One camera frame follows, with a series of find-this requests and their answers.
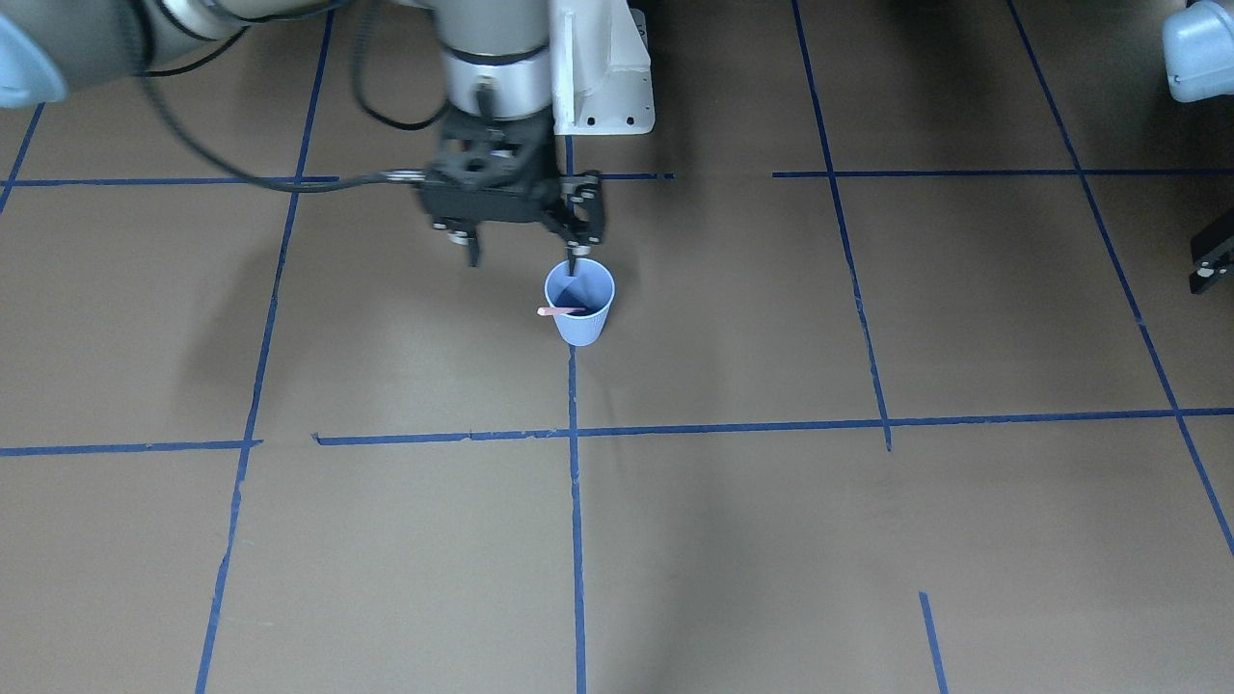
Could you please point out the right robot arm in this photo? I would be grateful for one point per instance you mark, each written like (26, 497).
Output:
(138, 78)

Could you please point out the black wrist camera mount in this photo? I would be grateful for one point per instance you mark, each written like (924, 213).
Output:
(509, 203)

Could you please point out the light blue ribbed cup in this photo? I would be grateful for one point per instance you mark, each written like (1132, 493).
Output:
(586, 289)

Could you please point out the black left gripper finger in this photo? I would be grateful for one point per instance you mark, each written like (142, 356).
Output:
(1212, 253)

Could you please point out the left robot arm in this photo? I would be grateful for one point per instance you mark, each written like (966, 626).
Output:
(1198, 57)

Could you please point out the pink chopstick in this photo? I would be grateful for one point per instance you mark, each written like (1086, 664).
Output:
(560, 311)

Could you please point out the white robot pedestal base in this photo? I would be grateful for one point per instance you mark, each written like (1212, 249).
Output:
(600, 69)

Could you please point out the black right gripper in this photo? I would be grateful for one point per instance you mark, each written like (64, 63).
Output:
(581, 207)

